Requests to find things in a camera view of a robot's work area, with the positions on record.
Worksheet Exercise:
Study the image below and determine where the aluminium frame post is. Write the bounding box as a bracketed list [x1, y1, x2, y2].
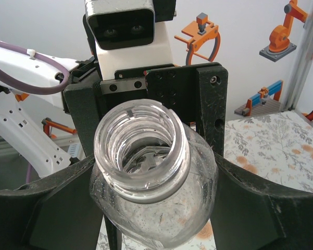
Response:
[285, 0, 313, 113]

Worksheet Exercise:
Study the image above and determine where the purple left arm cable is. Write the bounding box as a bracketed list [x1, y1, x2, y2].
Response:
[0, 36, 70, 96]

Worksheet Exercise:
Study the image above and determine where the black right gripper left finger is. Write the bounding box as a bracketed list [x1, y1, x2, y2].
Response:
[0, 153, 112, 250]

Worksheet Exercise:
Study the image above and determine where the plain clear plastic bottle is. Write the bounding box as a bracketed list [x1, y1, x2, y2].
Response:
[90, 98, 219, 248]

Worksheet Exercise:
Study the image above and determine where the floral patterned table cover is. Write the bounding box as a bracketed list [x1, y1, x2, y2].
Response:
[96, 110, 313, 250]

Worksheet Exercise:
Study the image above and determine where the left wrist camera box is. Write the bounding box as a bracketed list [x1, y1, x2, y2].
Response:
[82, 0, 182, 80]

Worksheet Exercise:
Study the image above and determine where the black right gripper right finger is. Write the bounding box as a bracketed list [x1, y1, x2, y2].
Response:
[210, 152, 313, 250]

